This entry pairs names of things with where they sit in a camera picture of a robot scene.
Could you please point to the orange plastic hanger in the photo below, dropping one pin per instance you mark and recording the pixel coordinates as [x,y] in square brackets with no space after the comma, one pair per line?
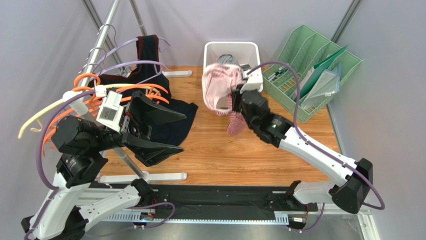
[92,111]

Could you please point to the grey garment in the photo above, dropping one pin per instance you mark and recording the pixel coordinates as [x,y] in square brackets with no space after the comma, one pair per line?
[227,59]

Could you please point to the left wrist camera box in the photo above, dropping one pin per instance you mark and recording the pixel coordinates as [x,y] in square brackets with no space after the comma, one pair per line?
[111,111]

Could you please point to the green folder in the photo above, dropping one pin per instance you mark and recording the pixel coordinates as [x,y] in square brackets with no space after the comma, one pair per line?
[311,77]

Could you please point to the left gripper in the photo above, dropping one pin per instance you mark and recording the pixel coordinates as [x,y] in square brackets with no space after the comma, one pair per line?
[134,122]

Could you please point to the metal clothes rack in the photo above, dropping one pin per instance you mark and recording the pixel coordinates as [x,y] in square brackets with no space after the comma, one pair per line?
[103,41]

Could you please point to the white plastic basket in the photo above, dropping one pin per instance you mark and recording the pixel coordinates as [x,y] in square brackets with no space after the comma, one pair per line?
[247,54]

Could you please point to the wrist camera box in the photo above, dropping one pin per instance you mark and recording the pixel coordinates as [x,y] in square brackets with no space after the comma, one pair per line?
[253,81]
[111,111]

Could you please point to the red white striped top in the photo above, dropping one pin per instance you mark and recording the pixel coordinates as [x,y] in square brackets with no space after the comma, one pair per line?
[218,83]

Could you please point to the pens in organizer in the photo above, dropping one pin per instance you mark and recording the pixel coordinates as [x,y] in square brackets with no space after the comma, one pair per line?
[277,73]

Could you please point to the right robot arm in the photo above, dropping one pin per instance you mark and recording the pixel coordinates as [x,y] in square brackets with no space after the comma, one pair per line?
[349,181]

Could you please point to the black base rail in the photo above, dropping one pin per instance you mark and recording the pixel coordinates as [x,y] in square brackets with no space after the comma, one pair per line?
[220,202]

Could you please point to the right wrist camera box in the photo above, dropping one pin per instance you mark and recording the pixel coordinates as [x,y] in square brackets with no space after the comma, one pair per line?
[253,81]

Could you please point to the clear document pouch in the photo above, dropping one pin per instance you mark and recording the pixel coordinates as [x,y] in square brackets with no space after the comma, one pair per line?
[326,86]

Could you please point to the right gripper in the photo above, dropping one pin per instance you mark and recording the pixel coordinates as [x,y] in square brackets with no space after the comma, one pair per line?
[237,102]

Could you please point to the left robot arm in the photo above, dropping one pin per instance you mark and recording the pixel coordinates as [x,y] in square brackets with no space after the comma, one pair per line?
[81,143]

